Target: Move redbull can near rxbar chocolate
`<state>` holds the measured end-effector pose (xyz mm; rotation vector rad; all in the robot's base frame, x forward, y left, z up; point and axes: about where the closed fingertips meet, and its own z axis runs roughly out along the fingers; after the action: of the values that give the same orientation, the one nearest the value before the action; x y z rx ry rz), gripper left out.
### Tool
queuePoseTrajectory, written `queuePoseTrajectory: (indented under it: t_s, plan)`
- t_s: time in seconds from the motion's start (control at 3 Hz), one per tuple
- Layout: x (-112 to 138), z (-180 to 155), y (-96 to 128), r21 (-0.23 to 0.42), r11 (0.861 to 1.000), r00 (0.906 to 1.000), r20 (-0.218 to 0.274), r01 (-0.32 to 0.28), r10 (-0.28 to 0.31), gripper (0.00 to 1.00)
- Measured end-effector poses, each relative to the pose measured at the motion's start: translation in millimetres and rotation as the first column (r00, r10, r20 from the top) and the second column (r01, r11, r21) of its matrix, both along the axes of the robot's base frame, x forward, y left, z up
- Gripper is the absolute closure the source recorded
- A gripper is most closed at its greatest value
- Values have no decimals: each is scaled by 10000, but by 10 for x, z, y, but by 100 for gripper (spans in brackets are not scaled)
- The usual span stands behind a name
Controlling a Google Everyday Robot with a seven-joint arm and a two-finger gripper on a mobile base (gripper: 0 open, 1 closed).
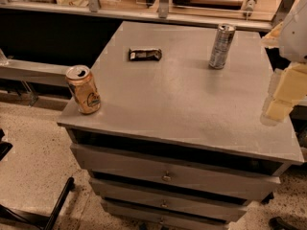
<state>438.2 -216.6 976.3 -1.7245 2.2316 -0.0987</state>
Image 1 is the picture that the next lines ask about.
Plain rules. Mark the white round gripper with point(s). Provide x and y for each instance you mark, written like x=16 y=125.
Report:
x=295 y=38

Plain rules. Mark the silver redbull can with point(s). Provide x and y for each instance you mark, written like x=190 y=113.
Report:
x=222 y=43

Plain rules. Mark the black rxbar chocolate wrapper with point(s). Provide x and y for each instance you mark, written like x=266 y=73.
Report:
x=145 y=54

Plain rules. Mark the orange soda can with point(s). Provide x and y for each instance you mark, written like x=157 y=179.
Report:
x=82 y=86

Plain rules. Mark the grey drawer cabinet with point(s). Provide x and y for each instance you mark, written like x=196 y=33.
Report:
x=181 y=108

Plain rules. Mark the black object bottom right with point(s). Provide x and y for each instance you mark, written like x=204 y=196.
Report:
x=278 y=223

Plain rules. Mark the middle grey drawer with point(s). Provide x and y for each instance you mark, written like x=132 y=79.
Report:
x=166 y=200

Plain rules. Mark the grey drawer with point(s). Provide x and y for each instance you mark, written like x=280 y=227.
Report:
x=165 y=218
x=166 y=200
x=211 y=179

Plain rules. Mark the top grey drawer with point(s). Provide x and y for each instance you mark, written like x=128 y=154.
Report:
x=211 y=179

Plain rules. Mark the bottom grey drawer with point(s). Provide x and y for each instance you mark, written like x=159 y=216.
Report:
x=165 y=218

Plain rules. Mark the grey metal shelf rail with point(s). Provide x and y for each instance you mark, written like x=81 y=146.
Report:
x=36 y=72

